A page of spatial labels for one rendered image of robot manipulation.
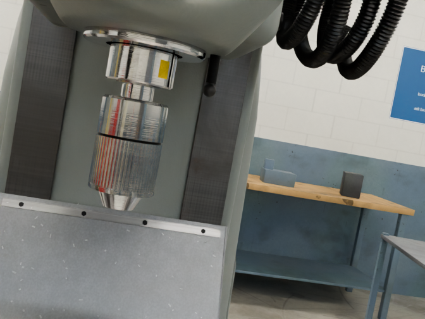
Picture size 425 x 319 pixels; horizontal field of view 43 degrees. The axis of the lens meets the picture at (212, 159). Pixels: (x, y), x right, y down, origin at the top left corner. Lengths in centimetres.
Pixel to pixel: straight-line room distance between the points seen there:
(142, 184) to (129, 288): 39
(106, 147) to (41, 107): 40
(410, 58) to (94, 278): 467
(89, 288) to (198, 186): 20
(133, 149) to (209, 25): 10
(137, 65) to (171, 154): 41
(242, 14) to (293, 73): 448
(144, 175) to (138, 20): 11
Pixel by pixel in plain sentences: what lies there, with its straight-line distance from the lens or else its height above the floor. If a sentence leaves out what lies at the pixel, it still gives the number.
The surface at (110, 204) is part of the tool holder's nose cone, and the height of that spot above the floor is 119.
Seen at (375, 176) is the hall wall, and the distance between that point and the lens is 510.
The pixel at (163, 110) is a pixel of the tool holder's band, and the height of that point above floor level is 126.
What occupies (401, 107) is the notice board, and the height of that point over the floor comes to 169.
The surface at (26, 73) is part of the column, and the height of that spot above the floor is 128.
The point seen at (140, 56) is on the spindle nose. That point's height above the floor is 130.
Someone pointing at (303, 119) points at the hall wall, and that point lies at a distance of 482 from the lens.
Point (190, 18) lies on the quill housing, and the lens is 32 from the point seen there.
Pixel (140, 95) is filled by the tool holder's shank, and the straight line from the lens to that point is 38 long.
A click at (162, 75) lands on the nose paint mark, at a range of 37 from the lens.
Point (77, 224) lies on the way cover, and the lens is 76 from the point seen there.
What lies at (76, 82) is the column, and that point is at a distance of 76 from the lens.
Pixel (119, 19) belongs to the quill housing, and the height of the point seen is 131.
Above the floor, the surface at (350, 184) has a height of 98.
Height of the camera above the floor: 126
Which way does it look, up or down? 4 degrees down
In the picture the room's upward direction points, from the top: 10 degrees clockwise
